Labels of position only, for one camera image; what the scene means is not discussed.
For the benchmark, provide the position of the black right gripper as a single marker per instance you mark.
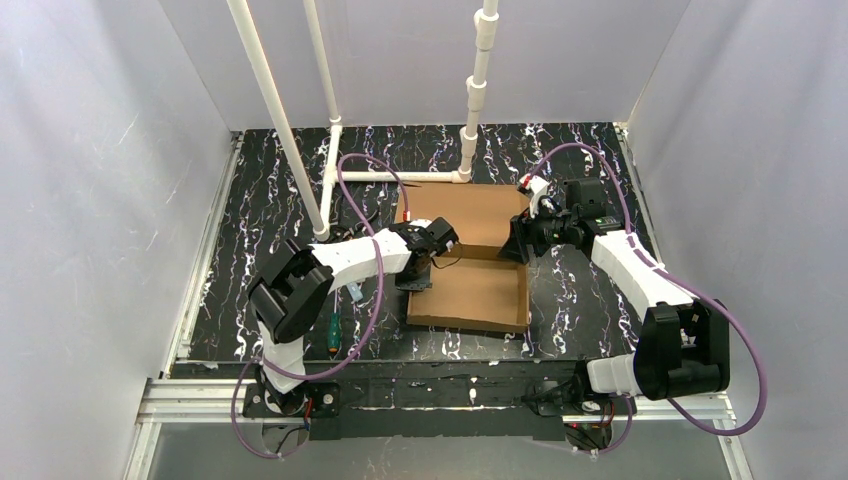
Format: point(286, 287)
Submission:
point(524, 230)

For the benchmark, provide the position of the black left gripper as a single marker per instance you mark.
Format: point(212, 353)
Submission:
point(414, 278)

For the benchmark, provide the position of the brown cardboard box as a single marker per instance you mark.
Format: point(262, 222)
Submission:
point(472, 288)

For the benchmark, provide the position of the light blue marker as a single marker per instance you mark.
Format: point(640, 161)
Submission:
point(355, 292)

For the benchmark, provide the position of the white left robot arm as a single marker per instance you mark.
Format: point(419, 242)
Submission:
point(288, 293)

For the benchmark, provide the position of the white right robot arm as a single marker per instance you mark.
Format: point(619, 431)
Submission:
point(683, 347)

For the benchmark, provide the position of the black grey pliers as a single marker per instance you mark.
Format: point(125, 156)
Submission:
point(339, 232)

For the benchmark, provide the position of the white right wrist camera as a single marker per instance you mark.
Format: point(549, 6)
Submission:
point(534, 188)

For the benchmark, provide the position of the green handled screwdriver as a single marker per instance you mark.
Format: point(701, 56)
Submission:
point(334, 334)

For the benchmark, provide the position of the black front mounting rail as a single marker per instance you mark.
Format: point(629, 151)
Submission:
point(522, 398)

